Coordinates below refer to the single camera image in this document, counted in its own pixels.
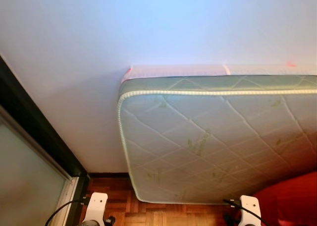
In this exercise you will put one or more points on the frosted glass door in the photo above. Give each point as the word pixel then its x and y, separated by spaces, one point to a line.
pixel 25 186

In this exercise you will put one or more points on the black door frame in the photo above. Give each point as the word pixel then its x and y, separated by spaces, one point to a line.
pixel 29 112

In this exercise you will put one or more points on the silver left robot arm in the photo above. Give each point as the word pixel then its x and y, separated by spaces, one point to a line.
pixel 88 223

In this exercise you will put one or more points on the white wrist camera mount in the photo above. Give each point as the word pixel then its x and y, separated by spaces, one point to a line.
pixel 250 210
pixel 96 205

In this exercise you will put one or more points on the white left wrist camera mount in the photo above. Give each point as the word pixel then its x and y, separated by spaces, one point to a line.
pixel 96 205

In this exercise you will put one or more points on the red bean bag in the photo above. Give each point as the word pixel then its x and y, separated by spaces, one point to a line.
pixel 292 201

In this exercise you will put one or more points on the white quilted leaf-print mattress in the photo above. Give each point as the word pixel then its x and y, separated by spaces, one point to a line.
pixel 208 137

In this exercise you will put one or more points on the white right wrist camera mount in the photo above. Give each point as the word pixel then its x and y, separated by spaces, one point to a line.
pixel 250 210

